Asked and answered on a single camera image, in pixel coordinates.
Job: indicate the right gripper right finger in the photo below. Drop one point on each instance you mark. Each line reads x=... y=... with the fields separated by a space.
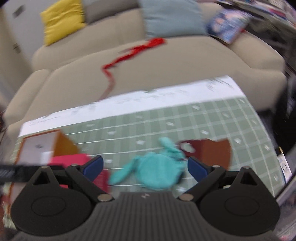
x=206 y=176

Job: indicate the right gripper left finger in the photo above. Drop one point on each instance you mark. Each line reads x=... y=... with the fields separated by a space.
x=82 y=177

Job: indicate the red lid clear container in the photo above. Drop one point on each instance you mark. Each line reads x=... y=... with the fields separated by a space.
x=91 y=168

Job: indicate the brown leather piece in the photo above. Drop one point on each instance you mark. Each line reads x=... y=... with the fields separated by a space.
x=208 y=151

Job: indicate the orange cardboard box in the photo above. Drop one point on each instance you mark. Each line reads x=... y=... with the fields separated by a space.
x=38 y=149

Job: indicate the green grid tablecloth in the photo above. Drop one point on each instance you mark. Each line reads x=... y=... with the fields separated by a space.
x=130 y=125

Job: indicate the beige sofa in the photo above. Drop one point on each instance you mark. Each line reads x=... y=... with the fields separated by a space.
x=68 y=73

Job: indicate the red ribbon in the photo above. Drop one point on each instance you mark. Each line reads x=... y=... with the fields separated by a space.
x=131 y=53

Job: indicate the anime print cushion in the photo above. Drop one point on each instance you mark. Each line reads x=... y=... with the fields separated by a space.
x=228 y=24

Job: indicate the yellow cushion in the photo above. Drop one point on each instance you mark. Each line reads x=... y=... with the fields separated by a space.
x=62 y=19

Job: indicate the light blue cushion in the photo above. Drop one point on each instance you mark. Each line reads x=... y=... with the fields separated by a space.
x=165 y=19

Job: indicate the grey knit cushion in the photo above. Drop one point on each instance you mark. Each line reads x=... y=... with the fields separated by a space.
x=97 y=10

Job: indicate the cluttered side desk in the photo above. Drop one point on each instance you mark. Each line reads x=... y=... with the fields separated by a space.
x=280 y=10

